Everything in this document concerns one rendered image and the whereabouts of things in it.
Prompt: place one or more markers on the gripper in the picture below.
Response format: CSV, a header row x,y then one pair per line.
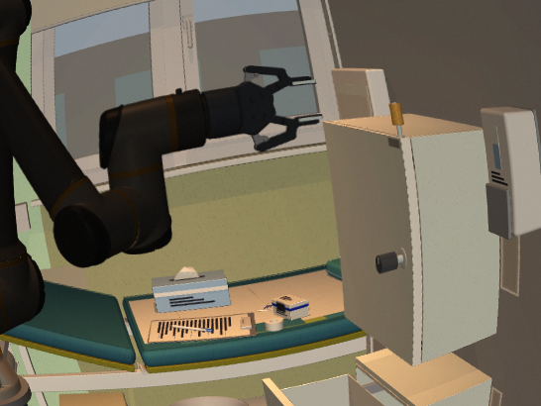
x,y
236,110

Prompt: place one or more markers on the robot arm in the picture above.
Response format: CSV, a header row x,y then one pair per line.
x,y
135,139

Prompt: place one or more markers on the beige cabinet door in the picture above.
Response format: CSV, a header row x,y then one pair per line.
x,y
367,202

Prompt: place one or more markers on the black door knob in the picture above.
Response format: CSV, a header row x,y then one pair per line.
x,y
386,262

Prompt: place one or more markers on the white cabinet body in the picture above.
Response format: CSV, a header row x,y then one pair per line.
x,y
456,236

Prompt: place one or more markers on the large window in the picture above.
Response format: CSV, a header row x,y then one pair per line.
x,y
127,63

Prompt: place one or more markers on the small white and blue box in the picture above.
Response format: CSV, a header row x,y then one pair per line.
x,y
291,307

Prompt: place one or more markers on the blue tissue box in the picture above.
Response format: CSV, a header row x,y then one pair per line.
x,y
190,293

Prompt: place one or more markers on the white tape roll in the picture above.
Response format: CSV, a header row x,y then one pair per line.
x,y
274,325

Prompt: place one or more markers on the beige clipboard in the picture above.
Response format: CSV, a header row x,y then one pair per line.
x,y
198,327

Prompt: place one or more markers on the white and blue pen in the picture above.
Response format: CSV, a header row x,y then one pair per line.
x,y
190,328

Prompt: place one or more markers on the teal examination couch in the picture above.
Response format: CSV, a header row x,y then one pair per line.
x,y
84,325

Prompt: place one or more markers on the white and grey wall dispenser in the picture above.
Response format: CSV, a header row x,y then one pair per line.
x,y
515,169

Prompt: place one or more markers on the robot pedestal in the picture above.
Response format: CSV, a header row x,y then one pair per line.
x,y
10,380

